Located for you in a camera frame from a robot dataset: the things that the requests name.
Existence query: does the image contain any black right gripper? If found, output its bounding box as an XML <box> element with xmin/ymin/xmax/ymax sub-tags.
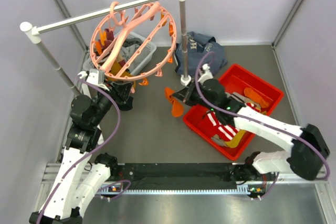
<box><xmin>172</xmin><ymin>79</ymin><xmax>217</xmax><ymax>112</ymax></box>

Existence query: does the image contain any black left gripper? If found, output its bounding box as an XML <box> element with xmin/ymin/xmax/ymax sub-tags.
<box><xmin>91</xmin><ymin>79</ymin><xmax>134</xmax><ymax>125</ymax></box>

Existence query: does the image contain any orange sock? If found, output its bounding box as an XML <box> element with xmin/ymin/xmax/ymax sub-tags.
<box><xmin>164</xmin><ymin>87</ymin><xmax>184</xmax><ymax>118</ymax></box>
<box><xmin>244</xmin><ymin>88</ymin><xmax>269</xmax><ymax>109</ymax></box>

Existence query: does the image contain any pink round clip hanger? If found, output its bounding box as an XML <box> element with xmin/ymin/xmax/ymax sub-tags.
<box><xmin>89</xmin><ymin>2</ymin><xmax>177</xmax><ymax>85</ymax></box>

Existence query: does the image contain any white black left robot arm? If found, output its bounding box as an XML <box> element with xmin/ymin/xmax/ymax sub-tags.
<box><xmin>29</xmin><ymin>81</ymin><xmax>133</xmax><ymax>223</ymax></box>

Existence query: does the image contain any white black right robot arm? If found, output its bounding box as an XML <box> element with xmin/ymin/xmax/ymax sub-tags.
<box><xmin>172</xmin><ymin>79</ymin><xmax>331</xmax><ymax>181</ymax></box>

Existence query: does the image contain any black hanging sock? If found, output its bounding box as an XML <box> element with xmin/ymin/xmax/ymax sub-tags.
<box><xmin>118</xmin><ymin>96</ymin><xmax>133</xmax><ymax>111</ymax></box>

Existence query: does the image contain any red white striped sock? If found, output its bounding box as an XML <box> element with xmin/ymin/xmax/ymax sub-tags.
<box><xmin>198</xmin><ymin>102</ymin><xmax>259</xmax><ymax>143</ymax></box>

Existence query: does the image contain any blue grey sweatshirt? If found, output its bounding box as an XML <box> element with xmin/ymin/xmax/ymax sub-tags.
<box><xmin>186</xmin><ymin>31</ymin><xmax>227</xmax><ymax>77</ymax></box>

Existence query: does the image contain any white plastic laundry basket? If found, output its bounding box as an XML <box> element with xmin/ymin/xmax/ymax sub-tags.
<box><xmin>83</xmin><ymin>31</ymin><xmax>158</xmax><ymax>77</ymax></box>

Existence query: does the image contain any red plastic bin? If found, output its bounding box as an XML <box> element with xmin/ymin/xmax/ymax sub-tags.
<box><xmin>183</xmin><ymin>64</ymin><xmax>284</xmax><ymax>161</ymax></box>

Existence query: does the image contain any black white striped sock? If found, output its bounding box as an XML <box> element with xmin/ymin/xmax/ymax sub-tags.
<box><xmin>230</xmin><ymin>92</ymin><xmax>250</xmax><ymax>103</ymax></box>

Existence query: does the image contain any yellow sock in bin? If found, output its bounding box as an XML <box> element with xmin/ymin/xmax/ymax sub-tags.
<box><xmin>225</xmin><ymin>130</ymin><xmax>246</xmax><ymax>148</ymax></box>

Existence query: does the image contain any silver clothes rack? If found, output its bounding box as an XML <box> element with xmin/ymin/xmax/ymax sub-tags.
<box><xmin>19</xmin><ymin>0</ymin><xmax>189</xmax><ymax>95</ymax></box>

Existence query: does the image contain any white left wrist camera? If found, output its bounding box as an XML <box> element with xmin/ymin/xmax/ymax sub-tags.
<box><xmin>77</xmin><ymin>69</ymin><xmax>108</xmax><ymax>89</ymax></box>

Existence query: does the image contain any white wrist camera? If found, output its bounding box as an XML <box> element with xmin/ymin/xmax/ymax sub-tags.
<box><xmin>198</xmin><ymin>63</ymin><xmax>213</xmax><ymax>84</ymax></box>
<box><xmin>77</xmin><ymin>69</ymin><xmax>108</xmax><ymax>89</ymax></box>

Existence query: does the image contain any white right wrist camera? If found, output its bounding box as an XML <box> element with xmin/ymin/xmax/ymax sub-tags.
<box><xmin>198</xmin><ymin>63</ymin><xmax>213</xmax><ymax>84</ymax></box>

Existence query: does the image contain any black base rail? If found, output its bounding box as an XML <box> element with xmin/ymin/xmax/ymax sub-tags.
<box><xmin>111</xmin><ymin>163</ymin><xmax>249</xmax><ymax>190</ymax></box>

